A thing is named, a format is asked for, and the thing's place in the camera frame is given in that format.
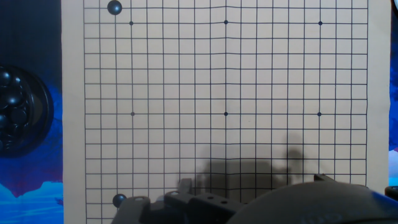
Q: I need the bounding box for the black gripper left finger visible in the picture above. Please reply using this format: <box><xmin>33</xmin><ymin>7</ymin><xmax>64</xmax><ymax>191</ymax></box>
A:
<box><xmin>111</xmin><ymin>177</ymin><xmax>246</xmax><ymax>224</ymax></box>

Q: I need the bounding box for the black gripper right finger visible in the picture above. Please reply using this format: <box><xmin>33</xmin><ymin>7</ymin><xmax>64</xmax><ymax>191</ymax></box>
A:
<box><xmin>313</xmin><ymin>173</ymin><xmax>338</xmax><ymax>184</ymax></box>

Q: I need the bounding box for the tan go board with grid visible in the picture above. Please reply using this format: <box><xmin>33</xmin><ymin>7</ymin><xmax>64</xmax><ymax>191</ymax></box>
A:
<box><xmin>61</xmin><ymin>0</ymin><xmax>392</xmax><ymax>224</ymax></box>

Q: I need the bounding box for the black go stone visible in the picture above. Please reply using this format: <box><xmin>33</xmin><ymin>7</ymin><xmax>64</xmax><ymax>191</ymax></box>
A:
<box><xmin>111</xmin><ymin>193</ymin><xmax>127</xmax><ymax>209</ymax></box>
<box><xmin>106</xmin><ymin>0</ymin><xmax>123</xmax><ymax>16</ymax></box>

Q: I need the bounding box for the blue and black landscape mat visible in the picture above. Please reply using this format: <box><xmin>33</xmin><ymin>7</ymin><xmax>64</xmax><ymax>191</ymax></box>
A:
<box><xmin>0</xmin><ymin>0</ymin><xmax>398</xmax><ymax>224</ymax></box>

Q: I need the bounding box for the black round stone bowl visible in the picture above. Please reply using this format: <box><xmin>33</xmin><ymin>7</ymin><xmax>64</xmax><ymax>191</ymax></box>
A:
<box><xmin>0</xmin><ymin>63</ymin><xmax>55</xmax><ymax>158</ymax></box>

